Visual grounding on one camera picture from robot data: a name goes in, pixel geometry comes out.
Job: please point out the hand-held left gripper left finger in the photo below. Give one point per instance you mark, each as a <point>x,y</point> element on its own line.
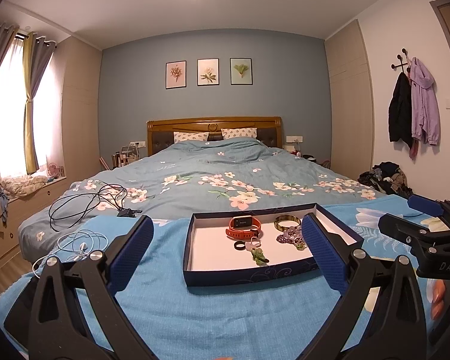
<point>131,255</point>

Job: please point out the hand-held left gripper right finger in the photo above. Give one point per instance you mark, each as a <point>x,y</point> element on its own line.
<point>322,255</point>

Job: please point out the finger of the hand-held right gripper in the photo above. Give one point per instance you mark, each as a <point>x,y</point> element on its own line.
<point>395,225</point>
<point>423,205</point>

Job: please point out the green jade bangle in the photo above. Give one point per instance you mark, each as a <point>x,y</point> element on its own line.
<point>281,228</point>

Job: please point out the dark blue shallow box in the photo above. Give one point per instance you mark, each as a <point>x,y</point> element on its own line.
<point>213,247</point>

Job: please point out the orange smartwatch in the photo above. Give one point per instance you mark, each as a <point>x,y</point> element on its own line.
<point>234,233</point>

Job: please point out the person's right hand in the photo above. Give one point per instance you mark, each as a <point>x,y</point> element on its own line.
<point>438,300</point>

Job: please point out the pile of dark clothes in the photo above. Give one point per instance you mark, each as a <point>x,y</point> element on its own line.
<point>386,180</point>

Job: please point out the white earphones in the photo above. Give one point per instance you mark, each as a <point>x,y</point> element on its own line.
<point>83,246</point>

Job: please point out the maroon hanging cloth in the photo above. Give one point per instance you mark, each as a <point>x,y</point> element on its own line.
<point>414,150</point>

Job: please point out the bright blue flower blanket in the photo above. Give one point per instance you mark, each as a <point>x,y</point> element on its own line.
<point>165,307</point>

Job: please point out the black jacket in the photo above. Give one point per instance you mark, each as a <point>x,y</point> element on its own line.
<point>399,112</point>

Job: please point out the cluster of cosmetic bottles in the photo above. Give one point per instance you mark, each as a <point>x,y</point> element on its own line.
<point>122,157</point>

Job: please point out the purple jacket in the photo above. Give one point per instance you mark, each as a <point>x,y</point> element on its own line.
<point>425,105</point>

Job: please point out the blue floral duvet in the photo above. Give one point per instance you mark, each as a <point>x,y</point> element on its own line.
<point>195,165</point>

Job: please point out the beige built-in wardrobe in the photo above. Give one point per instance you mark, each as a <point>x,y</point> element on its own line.
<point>348,120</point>

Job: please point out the beige window seat cabinet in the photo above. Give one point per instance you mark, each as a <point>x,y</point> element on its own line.
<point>26,210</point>

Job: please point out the small pink fan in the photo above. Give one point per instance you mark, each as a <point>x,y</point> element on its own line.
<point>53,170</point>

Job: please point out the crumpled floral bedding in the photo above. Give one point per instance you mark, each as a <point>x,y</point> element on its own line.
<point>22,185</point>

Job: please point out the dotted white pillow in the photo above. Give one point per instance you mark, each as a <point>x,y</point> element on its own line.
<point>191,137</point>
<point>239,133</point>

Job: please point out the wooden bed headboard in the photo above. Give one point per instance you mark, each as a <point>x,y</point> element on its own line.
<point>213,122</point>

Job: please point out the grey and yellow curtain panel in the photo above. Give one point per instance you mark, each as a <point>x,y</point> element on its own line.
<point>33,101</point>

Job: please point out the pink flower framed picture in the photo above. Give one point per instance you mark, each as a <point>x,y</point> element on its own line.
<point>176,75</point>

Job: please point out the sheer white curtain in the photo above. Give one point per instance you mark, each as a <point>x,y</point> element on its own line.
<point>7,101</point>

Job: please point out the white flower framed picture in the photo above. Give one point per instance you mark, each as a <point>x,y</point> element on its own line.
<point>208,72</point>

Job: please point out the green leaf framed picture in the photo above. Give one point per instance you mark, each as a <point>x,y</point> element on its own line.
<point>241,71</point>

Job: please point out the white wall socket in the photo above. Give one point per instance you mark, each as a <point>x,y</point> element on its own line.
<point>138,144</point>
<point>294,138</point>

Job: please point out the black wall coat hooks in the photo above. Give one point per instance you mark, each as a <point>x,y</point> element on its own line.
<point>400,63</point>

